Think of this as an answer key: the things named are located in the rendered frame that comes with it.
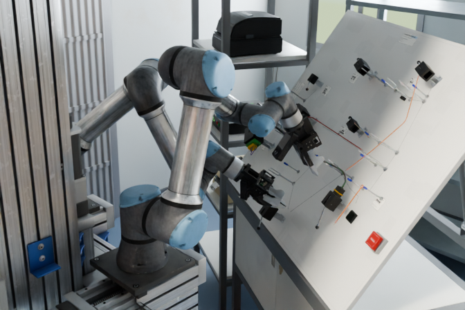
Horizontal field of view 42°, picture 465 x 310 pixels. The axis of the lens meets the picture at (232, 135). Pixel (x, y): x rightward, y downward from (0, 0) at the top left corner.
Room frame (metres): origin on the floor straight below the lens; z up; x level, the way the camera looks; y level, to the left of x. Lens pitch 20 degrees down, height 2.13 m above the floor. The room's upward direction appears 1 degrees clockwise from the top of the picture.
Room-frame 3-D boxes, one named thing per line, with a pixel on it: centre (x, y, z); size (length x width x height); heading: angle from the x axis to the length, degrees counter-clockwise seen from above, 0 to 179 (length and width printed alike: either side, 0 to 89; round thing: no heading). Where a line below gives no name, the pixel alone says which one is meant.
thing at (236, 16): (3.08, -0.06, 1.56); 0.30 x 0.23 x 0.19; 110
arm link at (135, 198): (1.56, 0.25, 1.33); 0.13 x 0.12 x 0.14; 55
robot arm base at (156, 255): (1.56, 0.26, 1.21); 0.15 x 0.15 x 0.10
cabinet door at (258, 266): (2.51, -0.12, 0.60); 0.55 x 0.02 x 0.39; 19
